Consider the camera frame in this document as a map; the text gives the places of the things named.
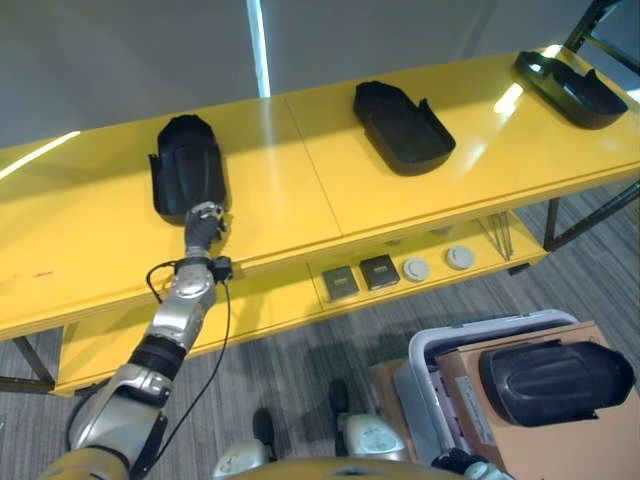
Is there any grey plastic box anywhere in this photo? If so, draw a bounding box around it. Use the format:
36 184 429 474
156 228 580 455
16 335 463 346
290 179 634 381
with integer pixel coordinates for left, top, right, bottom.
392 309 581 469

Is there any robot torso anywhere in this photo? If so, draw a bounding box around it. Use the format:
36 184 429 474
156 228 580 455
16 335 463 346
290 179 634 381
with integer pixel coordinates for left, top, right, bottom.
39 446 436 480

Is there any black wrist camera clamp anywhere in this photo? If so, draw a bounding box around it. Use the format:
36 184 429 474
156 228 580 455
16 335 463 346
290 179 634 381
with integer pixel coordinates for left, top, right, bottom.
209 255 236 284

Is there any dark square box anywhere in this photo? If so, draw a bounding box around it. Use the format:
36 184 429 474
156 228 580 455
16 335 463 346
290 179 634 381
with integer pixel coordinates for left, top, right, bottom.
321 268 360 302
359 255 400 292

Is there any black sole-shaped part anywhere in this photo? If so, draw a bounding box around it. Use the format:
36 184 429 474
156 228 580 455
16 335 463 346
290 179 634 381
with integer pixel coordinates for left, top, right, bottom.
514 50 629 131
478 339 636 428
352 79 457 177
148 114 232 228

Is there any dark robot foot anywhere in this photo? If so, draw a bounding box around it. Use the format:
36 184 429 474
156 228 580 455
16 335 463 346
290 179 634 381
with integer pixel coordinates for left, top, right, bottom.
328 378 351 421
251 408 278 461

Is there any short looped black cable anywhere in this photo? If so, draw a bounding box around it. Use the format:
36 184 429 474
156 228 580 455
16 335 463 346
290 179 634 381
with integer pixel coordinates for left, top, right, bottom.
145 259 187 305

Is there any long black cable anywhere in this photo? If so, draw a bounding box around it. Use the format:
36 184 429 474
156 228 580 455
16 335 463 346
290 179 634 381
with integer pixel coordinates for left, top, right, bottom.
155 279 233 454

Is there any white round disc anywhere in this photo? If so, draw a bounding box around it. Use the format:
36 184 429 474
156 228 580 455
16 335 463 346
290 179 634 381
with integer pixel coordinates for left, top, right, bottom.
402 256 431 284
446 245 476 272

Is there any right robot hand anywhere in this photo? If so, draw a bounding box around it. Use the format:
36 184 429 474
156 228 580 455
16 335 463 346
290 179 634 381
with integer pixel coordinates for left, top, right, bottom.
430 447 506 480

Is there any silver right robot leg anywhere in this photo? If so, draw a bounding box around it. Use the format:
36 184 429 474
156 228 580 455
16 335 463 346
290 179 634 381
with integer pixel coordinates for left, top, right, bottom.
335 412 409 464

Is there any silver robot leg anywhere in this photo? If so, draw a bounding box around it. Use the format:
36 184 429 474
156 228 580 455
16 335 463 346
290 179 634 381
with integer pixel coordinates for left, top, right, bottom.
335 412 409 464
211 438 274 480

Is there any silver left robot leg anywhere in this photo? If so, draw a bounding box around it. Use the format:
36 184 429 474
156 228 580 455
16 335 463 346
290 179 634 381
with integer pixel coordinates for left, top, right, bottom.
211 438 274 480

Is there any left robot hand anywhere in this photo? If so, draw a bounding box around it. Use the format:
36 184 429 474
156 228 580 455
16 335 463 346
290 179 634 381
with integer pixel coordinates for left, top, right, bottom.
183 200 230 257

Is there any brown cardboard sheet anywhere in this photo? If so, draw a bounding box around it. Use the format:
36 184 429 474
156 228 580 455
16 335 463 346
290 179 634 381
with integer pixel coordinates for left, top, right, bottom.
433 320 640 480

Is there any dark right robot foot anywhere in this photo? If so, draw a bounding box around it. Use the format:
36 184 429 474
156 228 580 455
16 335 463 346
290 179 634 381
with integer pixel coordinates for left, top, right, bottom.
328 378 351 421

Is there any black metal frame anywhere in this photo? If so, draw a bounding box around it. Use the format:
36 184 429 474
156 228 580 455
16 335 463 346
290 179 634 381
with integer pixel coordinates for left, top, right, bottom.
563 0 640 76

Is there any yellow shelf unit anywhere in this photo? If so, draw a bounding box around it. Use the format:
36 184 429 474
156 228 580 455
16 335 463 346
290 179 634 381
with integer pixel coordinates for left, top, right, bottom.
0 45 640 397

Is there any brown cardboard on floor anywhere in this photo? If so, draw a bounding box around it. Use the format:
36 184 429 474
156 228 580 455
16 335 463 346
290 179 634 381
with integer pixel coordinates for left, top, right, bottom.
368 360 419 464

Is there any dark left robot foot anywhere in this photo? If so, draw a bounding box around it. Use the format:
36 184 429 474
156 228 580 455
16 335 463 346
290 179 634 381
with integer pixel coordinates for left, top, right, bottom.
251 408 278 461

